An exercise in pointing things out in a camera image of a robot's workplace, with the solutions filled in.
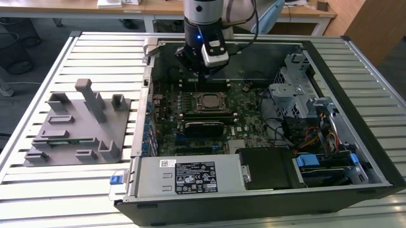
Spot silver power supply unit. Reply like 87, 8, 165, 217
126, 153, 253, 198

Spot silver white wrist camera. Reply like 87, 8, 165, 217
202, 39, 230, 68

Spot black mesh wastebasket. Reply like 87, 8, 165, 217
0, 39, 35, 76

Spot black internal cable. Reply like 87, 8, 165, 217
260, 89, 298, 149

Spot black graphics card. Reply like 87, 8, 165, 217
184, 121, 225, 139

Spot grey case release latch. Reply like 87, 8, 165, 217
142, 38, 166, 65

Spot green motherboard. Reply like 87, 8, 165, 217
146, 79, 289, 158

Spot wooden cabinet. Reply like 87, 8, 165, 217
324, 0, 406, 67

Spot black plastic shroud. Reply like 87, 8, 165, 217
237, 146, 306, 190

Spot black open PC case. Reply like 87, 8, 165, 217
110, 37, 406, 227

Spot hard disk in blue carrier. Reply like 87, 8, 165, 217
294, 153, 363, 188

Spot green RAM stick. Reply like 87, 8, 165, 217
47, 138, 94, 145

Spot large white box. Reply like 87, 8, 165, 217
97, 0, 123, 10

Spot wooden desk white frame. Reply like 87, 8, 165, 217
145, 0, 339, 36
0, 0, 148, 20

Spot white desk foot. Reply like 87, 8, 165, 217
0, 65, 15, 97

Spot silver finned heat sink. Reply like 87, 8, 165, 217
228, 139, 248, 153

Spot yellow red wire bundle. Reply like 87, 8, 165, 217
297, 125, 340, 149

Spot RAM slot white clips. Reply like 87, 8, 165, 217
178, 84, 232, 88
178, 80, 232, 84

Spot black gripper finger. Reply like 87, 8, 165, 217
174, 47, 206, 80
204, 63, 229, 83

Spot metal CPU socket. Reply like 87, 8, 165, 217
196, 91, 230, 113

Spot grey plastic parts rack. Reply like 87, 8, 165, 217
25, 78, 133, 168

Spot silver metal drive cage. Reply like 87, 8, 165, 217
268, 53, 322, 119

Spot black expansion slot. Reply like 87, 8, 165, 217
176, 146, 214, 154

